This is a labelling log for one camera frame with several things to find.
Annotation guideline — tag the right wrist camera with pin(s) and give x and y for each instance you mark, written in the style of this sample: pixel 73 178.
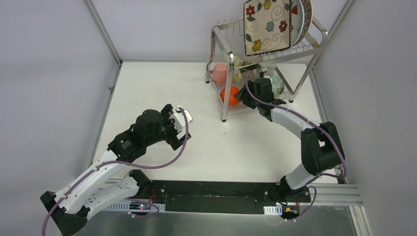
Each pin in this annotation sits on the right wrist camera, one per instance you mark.
pixel 266 72

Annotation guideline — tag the brown rim petal pattern plate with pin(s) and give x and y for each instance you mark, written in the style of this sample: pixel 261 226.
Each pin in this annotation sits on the brown rim petal pattern plate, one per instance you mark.
pixel 308 14

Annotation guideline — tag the square floral plate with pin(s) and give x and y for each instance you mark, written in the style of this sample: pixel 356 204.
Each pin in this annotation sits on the square floral plate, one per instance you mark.
pixel 266 26

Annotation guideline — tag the right white cable duct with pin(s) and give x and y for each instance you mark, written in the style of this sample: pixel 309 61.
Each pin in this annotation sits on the right white cable duct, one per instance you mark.
pixel 273 210

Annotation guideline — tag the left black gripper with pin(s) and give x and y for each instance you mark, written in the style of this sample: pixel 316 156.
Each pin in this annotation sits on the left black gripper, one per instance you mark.
pixel 173 131

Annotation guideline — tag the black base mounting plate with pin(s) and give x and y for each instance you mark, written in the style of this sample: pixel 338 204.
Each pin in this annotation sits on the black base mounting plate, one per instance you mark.
pixel 217 197

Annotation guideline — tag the watermelon pattern round plate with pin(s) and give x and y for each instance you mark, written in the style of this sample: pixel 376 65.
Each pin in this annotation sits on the watermelon pattern round plate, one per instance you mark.
pixel 297 20

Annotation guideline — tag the orange plastic bowl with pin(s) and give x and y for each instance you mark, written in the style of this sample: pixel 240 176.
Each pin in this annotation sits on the orange plastic bowl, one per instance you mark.
pixel 232 100

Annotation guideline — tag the pink cup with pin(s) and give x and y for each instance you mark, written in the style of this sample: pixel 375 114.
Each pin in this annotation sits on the pink cup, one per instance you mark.
pixel 219 74

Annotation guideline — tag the white cable duct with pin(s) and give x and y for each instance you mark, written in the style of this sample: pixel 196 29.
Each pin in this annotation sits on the white cable duct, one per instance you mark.
pixel 273 210
pixel 135 206

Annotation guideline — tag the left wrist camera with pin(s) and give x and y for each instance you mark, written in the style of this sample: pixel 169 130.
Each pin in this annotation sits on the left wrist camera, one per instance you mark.
pixel 181 118

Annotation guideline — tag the steel two-tier dish rack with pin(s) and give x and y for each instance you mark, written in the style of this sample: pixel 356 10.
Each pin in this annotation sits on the steel two-tier dish rack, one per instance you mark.
pixel 228 41

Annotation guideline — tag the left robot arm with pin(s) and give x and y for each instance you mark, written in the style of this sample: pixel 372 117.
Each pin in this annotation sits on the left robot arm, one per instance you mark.
pixel 114 176

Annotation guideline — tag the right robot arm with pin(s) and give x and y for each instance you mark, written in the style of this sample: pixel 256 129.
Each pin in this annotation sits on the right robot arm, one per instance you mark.
pixel 320 145

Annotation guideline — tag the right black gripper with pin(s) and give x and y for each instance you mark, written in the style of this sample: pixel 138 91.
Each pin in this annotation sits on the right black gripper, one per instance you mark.
pixel 243 95

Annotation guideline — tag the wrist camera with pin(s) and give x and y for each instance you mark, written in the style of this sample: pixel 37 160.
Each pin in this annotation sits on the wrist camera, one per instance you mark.
pixel 266 72
pixel 181 118

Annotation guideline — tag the mint green bowl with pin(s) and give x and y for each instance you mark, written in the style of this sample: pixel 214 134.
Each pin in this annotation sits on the mint green bowl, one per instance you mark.
pixel 277 86

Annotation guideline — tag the left white cable duct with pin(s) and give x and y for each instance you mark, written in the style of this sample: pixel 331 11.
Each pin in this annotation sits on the left white cable duct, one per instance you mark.
pixel 135 206

